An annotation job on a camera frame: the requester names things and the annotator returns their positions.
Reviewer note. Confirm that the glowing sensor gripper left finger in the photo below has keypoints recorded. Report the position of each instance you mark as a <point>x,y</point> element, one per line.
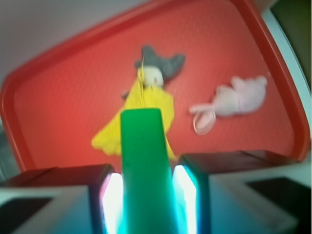
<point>70,200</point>

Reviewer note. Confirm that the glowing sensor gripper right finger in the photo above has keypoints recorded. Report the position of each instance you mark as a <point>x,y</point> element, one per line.
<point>243,192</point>

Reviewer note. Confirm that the green block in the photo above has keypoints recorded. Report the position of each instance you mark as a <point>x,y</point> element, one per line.
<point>149,202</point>

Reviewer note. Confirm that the yellow cloth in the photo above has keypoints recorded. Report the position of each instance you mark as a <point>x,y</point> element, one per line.
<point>146,92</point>

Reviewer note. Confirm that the pink plush bunny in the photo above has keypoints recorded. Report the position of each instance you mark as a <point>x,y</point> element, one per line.
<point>242,97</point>

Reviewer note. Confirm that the grey plush toy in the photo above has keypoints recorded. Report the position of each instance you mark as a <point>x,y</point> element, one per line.
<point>161,65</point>

